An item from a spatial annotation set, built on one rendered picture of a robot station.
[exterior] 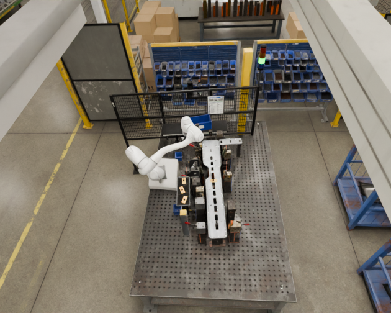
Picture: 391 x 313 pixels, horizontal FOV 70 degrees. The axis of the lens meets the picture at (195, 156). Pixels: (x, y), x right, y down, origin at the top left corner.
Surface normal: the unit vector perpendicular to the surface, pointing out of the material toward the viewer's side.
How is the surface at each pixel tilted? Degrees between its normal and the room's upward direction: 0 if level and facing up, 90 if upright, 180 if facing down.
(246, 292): 0
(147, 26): 90
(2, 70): 90
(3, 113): 90
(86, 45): 89
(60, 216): 0
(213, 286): 0
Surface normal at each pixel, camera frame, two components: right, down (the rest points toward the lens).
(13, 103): 1.00, 0.00
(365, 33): -0.06, -0.66
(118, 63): -0.04, 0.76
